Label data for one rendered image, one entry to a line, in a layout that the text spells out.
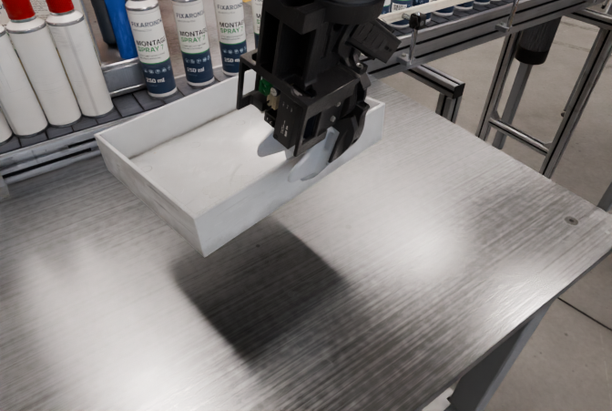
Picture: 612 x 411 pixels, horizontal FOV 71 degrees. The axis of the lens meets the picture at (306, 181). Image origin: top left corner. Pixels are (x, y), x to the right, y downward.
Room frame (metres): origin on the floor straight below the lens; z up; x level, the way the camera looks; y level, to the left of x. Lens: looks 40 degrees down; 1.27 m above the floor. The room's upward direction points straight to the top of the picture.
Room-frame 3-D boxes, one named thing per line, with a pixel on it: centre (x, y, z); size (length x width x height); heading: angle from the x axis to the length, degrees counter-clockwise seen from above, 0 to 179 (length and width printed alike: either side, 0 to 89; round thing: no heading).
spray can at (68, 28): (0.64, 0.36, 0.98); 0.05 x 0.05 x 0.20
